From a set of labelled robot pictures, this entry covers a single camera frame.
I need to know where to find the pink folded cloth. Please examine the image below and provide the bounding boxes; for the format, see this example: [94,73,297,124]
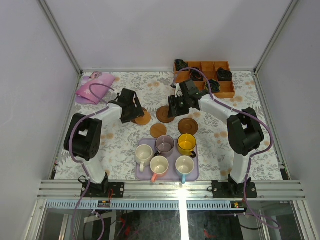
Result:
[75,72,116,105]

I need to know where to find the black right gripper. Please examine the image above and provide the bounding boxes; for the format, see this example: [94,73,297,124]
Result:
[167,94,190,119]

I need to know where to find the rolled dark sock front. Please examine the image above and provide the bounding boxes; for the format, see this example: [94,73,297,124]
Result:
[203,79,221,93]

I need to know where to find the rolled dark sock right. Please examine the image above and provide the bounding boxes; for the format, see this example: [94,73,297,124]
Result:
[216,67,233,82]

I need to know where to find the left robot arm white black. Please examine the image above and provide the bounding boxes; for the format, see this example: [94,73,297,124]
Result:
[63,88,145,198]

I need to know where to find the orange wooden compartment box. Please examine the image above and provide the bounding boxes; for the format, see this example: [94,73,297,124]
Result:
[173,61,235,99]

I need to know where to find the blue slotted cable duct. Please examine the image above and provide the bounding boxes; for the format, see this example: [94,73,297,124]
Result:
[46,199,232,210]

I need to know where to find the rolled dark sock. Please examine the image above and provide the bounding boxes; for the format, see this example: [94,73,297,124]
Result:
[189,68,204,82]
[203,79,221,93]
[174,59,189,72]
[216,67,233,82]

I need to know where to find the cream mug blue handle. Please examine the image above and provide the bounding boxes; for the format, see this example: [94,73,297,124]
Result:
[175,155,195,184]

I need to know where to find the light wooden coaster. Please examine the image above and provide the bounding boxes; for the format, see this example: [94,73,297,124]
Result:
[150,123,167,138]
[131,107,151,126]

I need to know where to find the rolled dark sock far left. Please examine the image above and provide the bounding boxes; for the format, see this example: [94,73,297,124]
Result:
[174,59,189,72]

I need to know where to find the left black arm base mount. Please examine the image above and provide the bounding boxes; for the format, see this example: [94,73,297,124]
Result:
[77,175,125,199]

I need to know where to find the cream mug pink handle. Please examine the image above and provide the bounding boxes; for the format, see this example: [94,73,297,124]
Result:
[150,155,169,183]

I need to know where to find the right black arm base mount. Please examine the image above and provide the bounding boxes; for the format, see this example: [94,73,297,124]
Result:
[211,178,258,199]

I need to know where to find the dark grooved wooden coaster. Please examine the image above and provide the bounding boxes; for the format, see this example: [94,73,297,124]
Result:
[156,105,175,124]
[178,118,199,135]

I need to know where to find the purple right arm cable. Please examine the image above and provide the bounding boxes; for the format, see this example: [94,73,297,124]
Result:
[170,67,282,231]

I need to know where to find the light wooden coaster front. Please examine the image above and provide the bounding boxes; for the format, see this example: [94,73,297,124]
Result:
[150,123,167,138]

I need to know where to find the purple glass mug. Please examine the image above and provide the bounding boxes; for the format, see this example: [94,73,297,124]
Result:
[154,135,175,158]

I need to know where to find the cream white mug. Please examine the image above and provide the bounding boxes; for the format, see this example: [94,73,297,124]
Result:
[134,144,154,172]

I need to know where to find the yellow mug black rim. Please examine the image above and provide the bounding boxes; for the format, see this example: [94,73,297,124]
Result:
[177,133,197,158]

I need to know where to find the aluminium front rail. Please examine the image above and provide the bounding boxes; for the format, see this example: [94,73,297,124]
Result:
[37,180,306,201]

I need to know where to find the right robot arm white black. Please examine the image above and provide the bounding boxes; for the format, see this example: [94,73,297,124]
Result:
[168,79,264,198]

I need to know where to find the lavender serving tray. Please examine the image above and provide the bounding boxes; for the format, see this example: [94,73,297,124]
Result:
[135,138,199,182]

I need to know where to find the rolled dark sock middle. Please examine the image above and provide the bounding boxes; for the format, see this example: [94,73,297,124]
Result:
[189,68,204,82]

